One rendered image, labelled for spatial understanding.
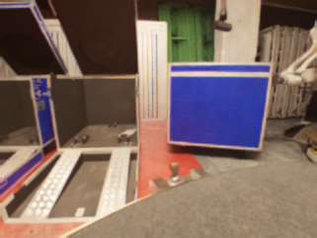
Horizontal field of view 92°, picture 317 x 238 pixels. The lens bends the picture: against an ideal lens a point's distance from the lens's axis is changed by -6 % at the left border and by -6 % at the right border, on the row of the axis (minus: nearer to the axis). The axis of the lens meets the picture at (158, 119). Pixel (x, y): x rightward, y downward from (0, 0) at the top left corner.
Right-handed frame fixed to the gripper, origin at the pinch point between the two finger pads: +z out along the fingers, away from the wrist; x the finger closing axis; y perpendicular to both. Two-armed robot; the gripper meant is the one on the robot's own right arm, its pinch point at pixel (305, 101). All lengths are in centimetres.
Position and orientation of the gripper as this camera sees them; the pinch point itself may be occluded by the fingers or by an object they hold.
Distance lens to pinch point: 245.5
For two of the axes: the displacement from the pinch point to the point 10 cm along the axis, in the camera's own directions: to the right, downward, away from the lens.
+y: 9.2, 0.9, -3.8
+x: 3.9, -2.1, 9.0
